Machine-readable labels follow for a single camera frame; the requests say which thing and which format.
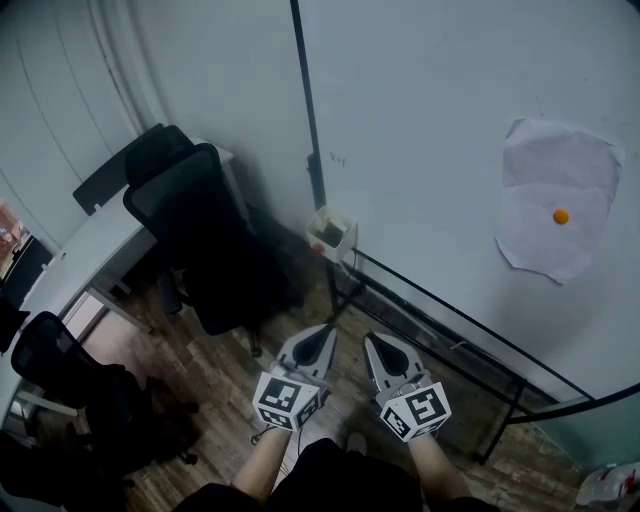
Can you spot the person's right shoe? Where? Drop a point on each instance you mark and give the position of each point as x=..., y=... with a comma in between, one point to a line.
x=357, y=444

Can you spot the white plastic box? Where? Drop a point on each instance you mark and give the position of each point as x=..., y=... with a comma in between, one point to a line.
x=345, y=247

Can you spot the round red magnet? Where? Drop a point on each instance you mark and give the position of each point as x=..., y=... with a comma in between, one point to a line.
x=317, y=249

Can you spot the person's right forearm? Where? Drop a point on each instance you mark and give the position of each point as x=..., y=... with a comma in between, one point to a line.
x=440, y=470

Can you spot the black high-back office chair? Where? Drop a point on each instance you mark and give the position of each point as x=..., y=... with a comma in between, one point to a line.
x=210, y=250

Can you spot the computer monitor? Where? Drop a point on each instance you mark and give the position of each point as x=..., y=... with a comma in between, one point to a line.
x=9, y=225

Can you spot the crumpled white paper sheet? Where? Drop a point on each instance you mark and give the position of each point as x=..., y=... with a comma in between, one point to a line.
x=545, y=160

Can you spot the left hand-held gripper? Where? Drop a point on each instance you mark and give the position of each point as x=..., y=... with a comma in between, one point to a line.
x=280, y=397

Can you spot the person's left forearm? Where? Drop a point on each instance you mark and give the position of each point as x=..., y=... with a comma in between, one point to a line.
x=260, y=467

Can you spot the person's black clothing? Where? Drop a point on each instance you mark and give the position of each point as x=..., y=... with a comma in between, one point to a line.
x=345, y=480

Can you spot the black mesh office chair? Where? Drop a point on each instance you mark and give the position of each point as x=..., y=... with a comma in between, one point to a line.
x=100, y=395

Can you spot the frosted glass door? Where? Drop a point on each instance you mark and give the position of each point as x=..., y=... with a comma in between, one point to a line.
x=595, y=435

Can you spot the round orange magnet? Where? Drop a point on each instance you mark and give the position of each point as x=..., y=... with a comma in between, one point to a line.
x=561, y=216

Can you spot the whiteboard on black stand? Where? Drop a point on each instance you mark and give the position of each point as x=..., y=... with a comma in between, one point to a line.
x=425, y=125

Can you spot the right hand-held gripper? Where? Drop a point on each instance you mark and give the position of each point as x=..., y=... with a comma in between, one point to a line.
x=420, y=410

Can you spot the white desk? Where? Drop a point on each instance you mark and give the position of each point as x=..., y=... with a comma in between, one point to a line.
x=95, y=245

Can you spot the white plastic bag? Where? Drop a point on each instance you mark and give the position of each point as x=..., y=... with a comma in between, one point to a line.
x=607, y=485

